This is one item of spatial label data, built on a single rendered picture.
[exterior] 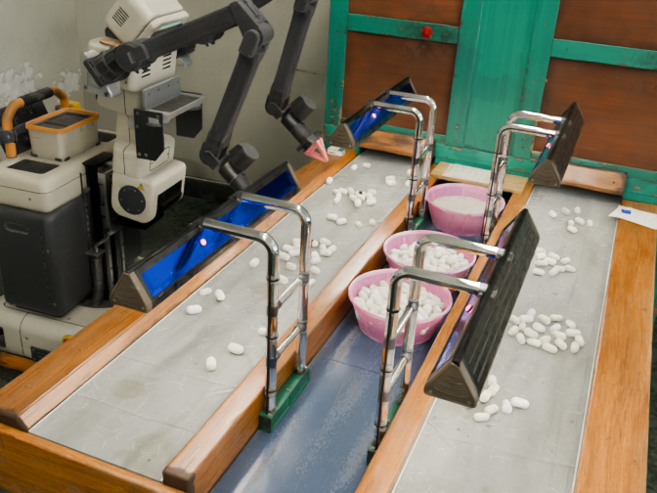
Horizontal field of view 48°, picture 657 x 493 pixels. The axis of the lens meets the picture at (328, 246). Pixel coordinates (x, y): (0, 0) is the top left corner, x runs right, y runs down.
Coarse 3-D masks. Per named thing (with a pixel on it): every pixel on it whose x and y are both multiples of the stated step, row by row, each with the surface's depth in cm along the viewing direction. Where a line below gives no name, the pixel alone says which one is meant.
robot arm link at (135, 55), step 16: (240, 0) 192; (208, 16) 196; (224, 16) 194; (240, 16) 192; (256, 16) 195; (176, 32) 201; (192, 32) 199; (208, 32) 198; (272, 32) 197; (128, 48) 205; (144, 48) 204; (160, 48) 204; (176, 48) 203; (128, 64) 207; (144, 64) 208
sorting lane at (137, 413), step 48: (384, 192) 259; (288, 240) 221; (336, 240) 223; (240, 288) 194; (144, 336) 172; (192, 336) 173; (240, 336) 174; (96, 384) 155; (144, 384) 156; (192, 384) 157; (48, 432) 142; (96, 432) 142; (144, 432) 143; (192, 432) 144
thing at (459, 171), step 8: (448, 168) 272; (456, 168) 273; (464, 168) 273; (472, 168) 274; (448, 176) 266; (456, 176) 266; (464, 176) 266; (472, 176) 266; (480, 176) 267; (488, 176) 267
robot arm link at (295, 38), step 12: (300, 0) 227; (300, 12) 228; (312, 12) 232; (300, 24) 233; (288, 36) 236; (300, 36) 235; (288, 48) 237; (300, 48) 238; (288, 60) 239; (288, 72) 241; (276, 84) 244; (288, 84) 244; (276, 96) 245; (288, 96) 249
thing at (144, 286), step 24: (288, 168) 174; (264, 192) 163; (288, 192) 171; (216, 216) 146; (240, 216) 153; (264, 216) 160; (192, 240) 139; (216, 240) 145; (144, 264) 127; (168, 264) 132; (192, 264) 137; (120, 288) 125; (144, 288) 125; (168, 288) 130; (144, 312) 125
